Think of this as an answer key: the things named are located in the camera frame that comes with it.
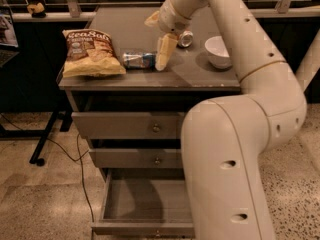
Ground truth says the white pillar pole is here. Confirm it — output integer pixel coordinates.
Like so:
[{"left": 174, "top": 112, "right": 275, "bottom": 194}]
[{"left": 296, "top": 30, "right": 320, "bottom": 91}]

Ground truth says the black desk leg frame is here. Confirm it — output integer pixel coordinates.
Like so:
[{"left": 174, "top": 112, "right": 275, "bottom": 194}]
[{"left": 0, "top": 111, "right": 72, "bottom": 166}]

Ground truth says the white bowl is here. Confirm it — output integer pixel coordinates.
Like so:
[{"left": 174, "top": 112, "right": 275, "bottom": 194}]
[{"left": 205, "top": 36, "right": 232, "bottom": 70}]

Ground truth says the small yellow black object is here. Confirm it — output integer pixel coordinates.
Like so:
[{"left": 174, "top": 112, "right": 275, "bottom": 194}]
[{"left": 27, "top": 2, "right": 46, "bottom": 18}]

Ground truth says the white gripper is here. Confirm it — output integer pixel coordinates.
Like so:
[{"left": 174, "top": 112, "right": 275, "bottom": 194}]
[{"left": 144, "top": 0, "right": 192, "bottom": 71}]

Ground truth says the grey top drawer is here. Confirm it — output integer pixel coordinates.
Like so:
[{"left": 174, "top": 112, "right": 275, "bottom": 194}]
[{"left": 72, "top": 112, "right": 184, "bottom": 139}]

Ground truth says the grey middle drawer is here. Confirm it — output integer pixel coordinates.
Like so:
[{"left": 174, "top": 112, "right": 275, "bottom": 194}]
[{"left": 89, "top": 148, "right": 182, "bottom": 169}]

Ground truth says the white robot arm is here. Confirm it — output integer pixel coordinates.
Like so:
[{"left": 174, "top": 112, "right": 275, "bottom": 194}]
[{"left": 147, "top": 0, "right": 307, "bottom": 240}]

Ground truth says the grey drawer cabinet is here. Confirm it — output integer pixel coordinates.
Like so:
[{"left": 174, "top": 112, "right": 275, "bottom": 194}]
[{"left": 56, "top": 6, "right": 242, "bottom": 238}]

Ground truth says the orange soda can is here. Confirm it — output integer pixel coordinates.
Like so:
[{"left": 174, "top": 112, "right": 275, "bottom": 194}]
[{"left": 178, "top": 30, "right": 193, "bottom": 48}]

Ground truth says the grey open bottom drawer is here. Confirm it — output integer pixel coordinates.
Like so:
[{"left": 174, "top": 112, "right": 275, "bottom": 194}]
[{"left": 92, "top": 168, "right": 194, "bottom": 238}]

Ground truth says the brown yellow chip bag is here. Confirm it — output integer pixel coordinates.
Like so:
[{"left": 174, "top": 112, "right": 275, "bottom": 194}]
[{"left": 63, "top": 29, "right": 126, "bottom": 77}]

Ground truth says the black floor cable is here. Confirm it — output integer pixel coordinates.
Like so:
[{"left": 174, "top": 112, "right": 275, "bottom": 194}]
[{"left": 0, "top": 113, "right": 96, "bottom": 240}]

